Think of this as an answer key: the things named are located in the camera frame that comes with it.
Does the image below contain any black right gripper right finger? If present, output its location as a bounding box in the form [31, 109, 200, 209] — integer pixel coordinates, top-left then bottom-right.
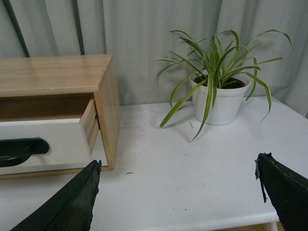
[255, 153, 308, 231]

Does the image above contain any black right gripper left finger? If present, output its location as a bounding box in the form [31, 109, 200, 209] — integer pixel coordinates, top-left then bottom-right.
[12, 160, 102, 231]

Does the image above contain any wooden drawer cabinet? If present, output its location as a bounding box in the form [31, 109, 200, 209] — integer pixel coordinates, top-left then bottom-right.
[0, 54, 121, 179]

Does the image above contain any white table leg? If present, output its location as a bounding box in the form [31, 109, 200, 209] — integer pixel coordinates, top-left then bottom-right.
[266, 222, 278, 231]

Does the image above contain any white plant pot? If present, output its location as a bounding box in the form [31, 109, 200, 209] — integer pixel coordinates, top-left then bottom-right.
[192, 74, 251, 125]

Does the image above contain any green spider plant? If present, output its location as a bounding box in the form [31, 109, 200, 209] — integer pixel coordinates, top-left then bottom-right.
[155, 29, 294, 142]

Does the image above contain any white curtain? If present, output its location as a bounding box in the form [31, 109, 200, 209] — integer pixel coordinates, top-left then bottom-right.
[0, 0, 308, 113]

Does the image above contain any white drawer with black handle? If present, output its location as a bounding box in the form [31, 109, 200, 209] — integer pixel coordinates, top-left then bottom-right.
[0, 96, 107, 175]

